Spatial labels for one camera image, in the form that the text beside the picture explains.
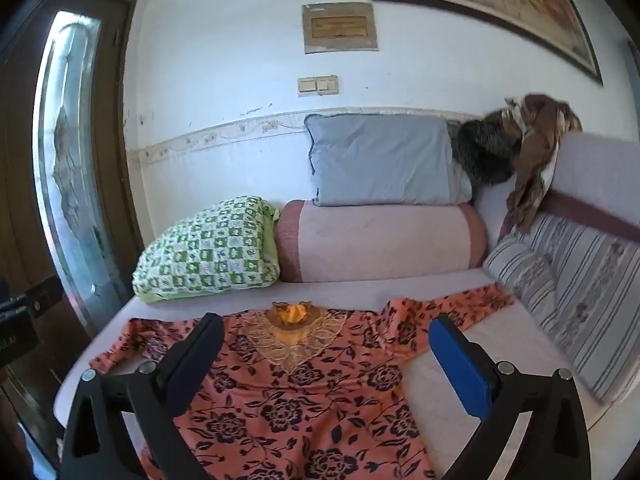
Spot large striped floral cushion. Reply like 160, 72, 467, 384
515, 212, 640, 406

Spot small striped floral cushion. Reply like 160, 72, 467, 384
481, 234, 561, 331

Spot green checkered pillow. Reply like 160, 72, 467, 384
131, 196, 282, 306

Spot dark furry cushion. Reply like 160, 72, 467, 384
447, 110, 526, 188

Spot framed wall plaque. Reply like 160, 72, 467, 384
301, 2, 379, 55

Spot pink bolster cushion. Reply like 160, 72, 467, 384
274, 199, 488, 284

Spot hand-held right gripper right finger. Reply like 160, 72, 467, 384
429, 316, 592, 480

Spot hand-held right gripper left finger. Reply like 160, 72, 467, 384
59, 312, 226, 480

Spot brown crumpled cloth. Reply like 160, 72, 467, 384
497, 92, 583, 235

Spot orange floral blouse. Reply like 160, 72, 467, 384
89, 282, 516, 480

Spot grey-blue pillow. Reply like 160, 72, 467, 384
304, 112, 473, 207

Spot wooden door with stained glass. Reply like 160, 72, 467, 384
0, 0, 151, 480

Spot pink sofa bed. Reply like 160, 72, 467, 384
52, 115, 640, 480

